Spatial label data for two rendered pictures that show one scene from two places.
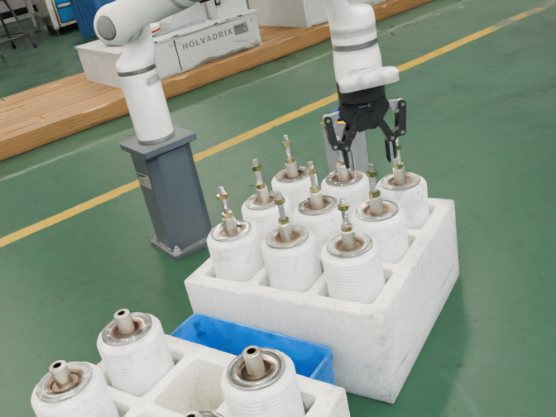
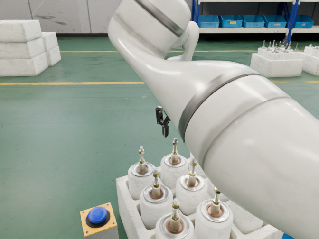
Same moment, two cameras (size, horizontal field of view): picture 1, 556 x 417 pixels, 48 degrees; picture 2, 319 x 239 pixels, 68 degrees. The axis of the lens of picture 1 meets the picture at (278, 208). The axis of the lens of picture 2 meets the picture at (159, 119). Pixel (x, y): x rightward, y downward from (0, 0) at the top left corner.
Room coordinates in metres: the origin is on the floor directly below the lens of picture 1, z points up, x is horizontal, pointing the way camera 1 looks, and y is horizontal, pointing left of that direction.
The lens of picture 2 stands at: (1.56, 0.13, 0.75)
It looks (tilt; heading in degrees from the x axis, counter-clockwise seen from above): 27 degrees down; 211
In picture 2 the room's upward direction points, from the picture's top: straight up
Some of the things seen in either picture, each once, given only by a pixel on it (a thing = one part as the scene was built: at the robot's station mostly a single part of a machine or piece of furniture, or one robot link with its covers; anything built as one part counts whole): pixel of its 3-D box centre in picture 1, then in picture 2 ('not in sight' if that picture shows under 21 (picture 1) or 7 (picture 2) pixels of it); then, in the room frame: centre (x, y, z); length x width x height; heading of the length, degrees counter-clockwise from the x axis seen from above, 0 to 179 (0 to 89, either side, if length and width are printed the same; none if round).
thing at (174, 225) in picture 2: (291, 169); (174, 222); (1.20, -0.05, 0.26); 0.02 x 0.02 x 0.03
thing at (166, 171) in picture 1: (172, 192); not in sight; (1.49, 0.26, 0.15); 0.15 x 0.15 x 0.30; 32
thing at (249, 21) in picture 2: not in sight; (250, 21); (-3.70, -0.94, 0.36); 0.50 x 0.38 x 0.21; 33
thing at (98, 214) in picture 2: not in sight; (98, 216); (1.32, -0.18, 0.32); 0.04 x 0.04 x 0.02
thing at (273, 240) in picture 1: (287, 237); not in sight; (0.94, -0.01, 0.25); 0.08 x 0.08 x 0.01
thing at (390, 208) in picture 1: (376, 210); (174, 160); (0.97, -0.17, 0.25); 0.08 x 0.08 x 0.01
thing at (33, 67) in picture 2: not in sight; (23, 63); (0.06, -2.60, 0.09); 0.39 x 0.39 x 0.18; 36
